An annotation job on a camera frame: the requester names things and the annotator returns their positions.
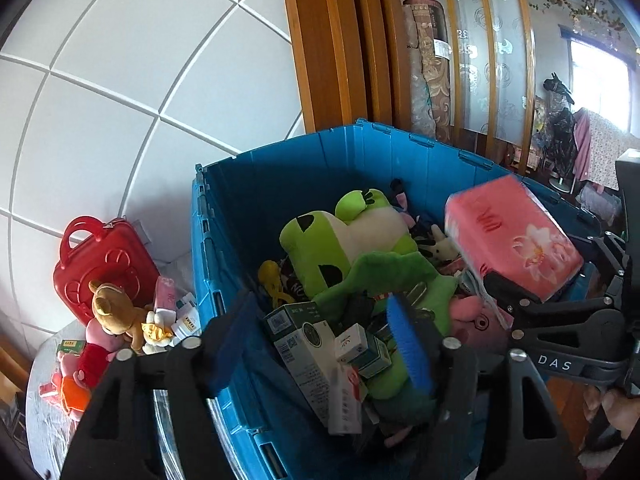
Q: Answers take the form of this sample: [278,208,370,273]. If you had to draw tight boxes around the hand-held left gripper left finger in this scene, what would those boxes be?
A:
[60,287,261,480]

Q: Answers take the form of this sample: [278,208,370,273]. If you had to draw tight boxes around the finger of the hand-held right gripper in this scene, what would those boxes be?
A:
[570,232,628,281]
[482,270,621,331]

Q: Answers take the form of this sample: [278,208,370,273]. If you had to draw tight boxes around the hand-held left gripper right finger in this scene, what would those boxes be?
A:
[387,292,586,480]

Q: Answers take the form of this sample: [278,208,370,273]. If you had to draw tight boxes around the pink flowered tissue pack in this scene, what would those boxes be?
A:
[444,175,585,303]

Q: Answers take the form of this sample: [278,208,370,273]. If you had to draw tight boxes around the blue plastic storage crate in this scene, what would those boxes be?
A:
[152,119,621,480]

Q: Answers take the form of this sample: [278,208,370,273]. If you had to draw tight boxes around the pig plush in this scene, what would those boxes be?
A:
[75,317,123,391]
[52,350,93,421]

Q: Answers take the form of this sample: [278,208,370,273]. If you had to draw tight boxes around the person's right hand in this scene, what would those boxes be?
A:
[582,387,640,438]

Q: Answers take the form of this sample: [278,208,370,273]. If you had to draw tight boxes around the pink plush toy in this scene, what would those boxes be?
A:
[447,295,511,356]

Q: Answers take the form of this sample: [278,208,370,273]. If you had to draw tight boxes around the white green medicine box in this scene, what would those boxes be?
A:
[170,292,201,338]

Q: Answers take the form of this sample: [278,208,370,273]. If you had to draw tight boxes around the small white green box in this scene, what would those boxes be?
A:
[334,324,392,380]

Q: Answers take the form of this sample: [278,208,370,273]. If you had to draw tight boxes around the white teal carton box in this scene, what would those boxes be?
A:
[263,302,337,423]

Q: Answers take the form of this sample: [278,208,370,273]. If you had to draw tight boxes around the dark green plush toy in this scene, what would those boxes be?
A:
[312,251,458,411]

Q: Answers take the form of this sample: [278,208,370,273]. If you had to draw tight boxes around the yellow plush toy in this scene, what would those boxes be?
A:
[257,260,283,308]

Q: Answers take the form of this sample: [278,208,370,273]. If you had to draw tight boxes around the small white yellow plush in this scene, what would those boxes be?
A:
[141,307,176,356]

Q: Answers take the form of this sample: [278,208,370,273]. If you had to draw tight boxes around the white pink labelled tissue pack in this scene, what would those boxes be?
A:
[154,276,183,313]

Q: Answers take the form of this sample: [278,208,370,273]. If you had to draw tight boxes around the white red box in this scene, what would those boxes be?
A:
[327,364,363,436]

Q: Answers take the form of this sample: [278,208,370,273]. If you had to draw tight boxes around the small white bunny plush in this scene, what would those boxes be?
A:
[417,224,463,261]

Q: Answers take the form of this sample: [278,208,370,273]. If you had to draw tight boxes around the pink floral garment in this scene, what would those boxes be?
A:
[572,107,636,193]

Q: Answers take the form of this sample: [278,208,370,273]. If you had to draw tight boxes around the brown teddy bear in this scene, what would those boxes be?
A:
[89,281,151,351]

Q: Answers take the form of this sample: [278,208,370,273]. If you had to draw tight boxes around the dark hanging clothes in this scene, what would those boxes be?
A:
[535,72,578,181]

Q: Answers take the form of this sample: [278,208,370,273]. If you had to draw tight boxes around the pig plush in red dress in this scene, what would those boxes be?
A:
[75,317,123,391]

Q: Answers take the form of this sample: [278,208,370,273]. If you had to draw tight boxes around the light green frog plush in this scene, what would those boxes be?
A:
[279,189,421,301]

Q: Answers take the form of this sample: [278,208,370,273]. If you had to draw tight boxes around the red hard-shell suitcase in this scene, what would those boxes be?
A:
[53,216,161,322]

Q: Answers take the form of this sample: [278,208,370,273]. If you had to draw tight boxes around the black plush toy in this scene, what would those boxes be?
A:
[390,178,421,226]

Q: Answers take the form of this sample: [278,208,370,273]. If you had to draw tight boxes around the window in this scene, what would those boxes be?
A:
[565,25,633,136]

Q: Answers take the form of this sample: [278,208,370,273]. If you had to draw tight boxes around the wooden frosted glass partition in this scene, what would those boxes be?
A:
[405,0,538,176]

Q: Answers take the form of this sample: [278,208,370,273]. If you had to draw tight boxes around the rolled patterned carpet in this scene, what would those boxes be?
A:
[402,0,458,143]

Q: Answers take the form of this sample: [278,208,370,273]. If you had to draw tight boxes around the wide wooden pillar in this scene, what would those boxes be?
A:
[278,0,416,136]

